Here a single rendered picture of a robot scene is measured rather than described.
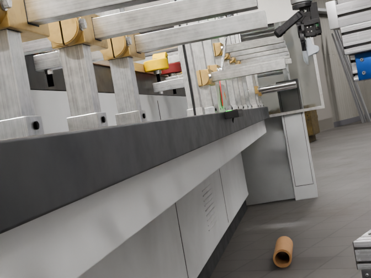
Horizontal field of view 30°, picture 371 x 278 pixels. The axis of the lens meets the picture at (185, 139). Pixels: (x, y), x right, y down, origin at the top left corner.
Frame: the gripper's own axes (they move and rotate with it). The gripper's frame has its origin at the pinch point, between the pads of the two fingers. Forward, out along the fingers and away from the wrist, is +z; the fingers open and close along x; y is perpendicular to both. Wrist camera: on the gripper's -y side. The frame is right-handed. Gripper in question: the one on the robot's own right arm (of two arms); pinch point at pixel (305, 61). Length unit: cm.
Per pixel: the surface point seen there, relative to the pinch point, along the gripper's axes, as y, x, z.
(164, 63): -45, -27, -6
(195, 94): -32, -57, 7
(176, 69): -45.5, -2.9, -5.3
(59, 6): -27, -176, -1
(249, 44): -19.9, 23.6, -11.9
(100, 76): -53, -75, -2
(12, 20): -31, -181, 0
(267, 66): -12.2, -26.4, 0.8
